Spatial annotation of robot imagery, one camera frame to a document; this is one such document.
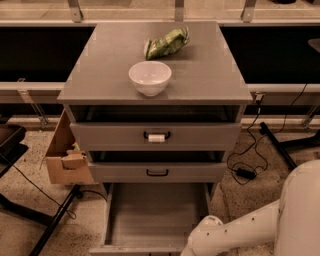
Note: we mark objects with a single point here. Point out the white tape on handle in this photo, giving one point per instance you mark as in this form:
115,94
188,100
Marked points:
156,138

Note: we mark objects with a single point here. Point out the grey middle drawer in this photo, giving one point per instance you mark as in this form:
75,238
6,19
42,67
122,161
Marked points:
164,172

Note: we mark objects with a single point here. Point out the grey bottom drawer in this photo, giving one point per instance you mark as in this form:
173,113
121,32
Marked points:
151,219

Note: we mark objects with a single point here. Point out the black stand leg right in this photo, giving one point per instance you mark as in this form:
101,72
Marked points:
284,148

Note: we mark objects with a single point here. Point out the grey top drawer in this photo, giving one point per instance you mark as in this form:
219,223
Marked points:
134,136

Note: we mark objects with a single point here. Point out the white ceramic bowl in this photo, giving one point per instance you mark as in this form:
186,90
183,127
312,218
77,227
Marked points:
150,77

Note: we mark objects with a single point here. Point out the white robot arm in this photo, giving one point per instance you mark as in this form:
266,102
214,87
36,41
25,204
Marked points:
292,222

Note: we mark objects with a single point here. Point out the green snack bag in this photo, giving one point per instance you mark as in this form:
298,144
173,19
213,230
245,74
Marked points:
167,45

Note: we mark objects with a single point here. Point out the brown cardboard box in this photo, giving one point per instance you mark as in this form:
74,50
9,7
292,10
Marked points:
66,164

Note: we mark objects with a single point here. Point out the grey drawer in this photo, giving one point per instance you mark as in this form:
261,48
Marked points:
164,172
151,219
134,136

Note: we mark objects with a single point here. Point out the black stand base left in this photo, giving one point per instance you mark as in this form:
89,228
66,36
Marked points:
11,150

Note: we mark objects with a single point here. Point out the grey drawer cabinet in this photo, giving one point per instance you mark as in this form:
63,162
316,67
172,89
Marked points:
206,86

